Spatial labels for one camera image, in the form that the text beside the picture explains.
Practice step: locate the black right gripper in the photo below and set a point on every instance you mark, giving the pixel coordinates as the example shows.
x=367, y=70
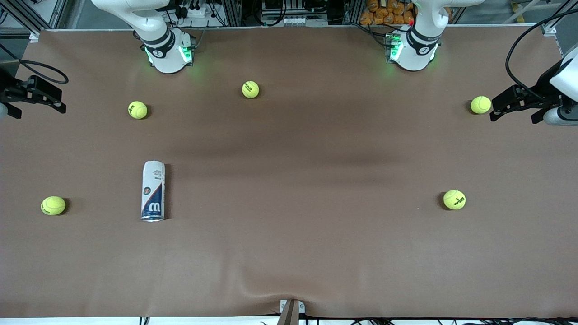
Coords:
x=10, y=87

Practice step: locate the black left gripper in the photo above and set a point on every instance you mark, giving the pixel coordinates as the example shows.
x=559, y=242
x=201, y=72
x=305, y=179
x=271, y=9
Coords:
x=538, y=92

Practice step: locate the blue white tennis ball can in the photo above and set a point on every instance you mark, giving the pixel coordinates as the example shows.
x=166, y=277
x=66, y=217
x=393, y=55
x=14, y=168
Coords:
x=152, y=189

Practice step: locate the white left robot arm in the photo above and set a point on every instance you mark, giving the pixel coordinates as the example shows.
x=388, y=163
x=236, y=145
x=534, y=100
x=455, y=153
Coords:
x=417, y=54

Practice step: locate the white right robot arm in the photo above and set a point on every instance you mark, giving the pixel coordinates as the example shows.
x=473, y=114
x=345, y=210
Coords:
x=167, y=58

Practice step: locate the yellow tennis ball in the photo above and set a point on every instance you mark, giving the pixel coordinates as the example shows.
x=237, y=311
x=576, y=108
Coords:
x=53, y=205
x=250, y=89
x=137, y=109
x=454, y=199
x=480, y=104

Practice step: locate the orange packaged goods pile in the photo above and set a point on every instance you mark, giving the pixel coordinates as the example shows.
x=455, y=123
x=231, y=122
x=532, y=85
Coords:
x=388, y=13

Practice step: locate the white power strip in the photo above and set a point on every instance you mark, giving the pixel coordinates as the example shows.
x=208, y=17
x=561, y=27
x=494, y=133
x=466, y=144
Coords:
x=196, y=12

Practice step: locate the white terminal strip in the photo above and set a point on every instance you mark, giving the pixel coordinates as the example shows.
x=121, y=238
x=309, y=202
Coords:
x=305, y=21

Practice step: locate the brown table cloth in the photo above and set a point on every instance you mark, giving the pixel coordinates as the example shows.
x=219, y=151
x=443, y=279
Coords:
x=289, y=203

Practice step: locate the silver table corner bracket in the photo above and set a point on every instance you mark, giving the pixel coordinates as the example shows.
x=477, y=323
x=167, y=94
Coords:
x=34, y=37
x=549, y=30

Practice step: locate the silver camera mount bracket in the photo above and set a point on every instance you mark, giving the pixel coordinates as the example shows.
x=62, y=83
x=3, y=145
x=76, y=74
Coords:
x=291, y=311

